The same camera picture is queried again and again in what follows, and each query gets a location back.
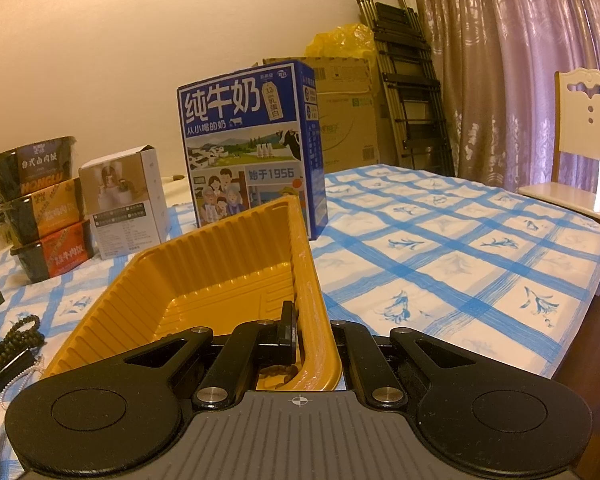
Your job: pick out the dark blue milk box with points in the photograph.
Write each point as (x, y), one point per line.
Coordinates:
(245, 150)

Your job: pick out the black instant food bowl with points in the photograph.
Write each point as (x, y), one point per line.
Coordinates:
(35, 165)

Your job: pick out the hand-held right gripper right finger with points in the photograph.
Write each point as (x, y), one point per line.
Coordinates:
(351, 342)

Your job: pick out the black and orange food bowl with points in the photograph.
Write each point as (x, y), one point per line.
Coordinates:
(45, 212)

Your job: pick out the yellow plastic bag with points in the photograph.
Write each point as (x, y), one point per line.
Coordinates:
(340, 42)

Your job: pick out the yellow plastic tray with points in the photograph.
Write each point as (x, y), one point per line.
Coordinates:
(205, 280)

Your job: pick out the patterned curtain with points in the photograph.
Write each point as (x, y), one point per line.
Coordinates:
(520, 60)

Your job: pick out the printed brown cardboard box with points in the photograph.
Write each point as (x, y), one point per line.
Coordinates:
(352, 130)

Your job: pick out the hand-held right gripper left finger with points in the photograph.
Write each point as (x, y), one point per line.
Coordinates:
(287, 335)

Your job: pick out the cream wooden chair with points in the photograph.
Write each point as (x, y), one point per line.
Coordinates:
(585, 125)

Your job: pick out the small white carton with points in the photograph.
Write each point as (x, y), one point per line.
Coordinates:
(125, 205)

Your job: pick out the blue checked tablecloth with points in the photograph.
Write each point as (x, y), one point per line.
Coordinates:
(455, 270)

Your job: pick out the black and red food bowl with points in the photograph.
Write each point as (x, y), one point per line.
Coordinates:
(55, 255)

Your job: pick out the black folding ladder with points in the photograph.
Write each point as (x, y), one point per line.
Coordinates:
(410, 85)

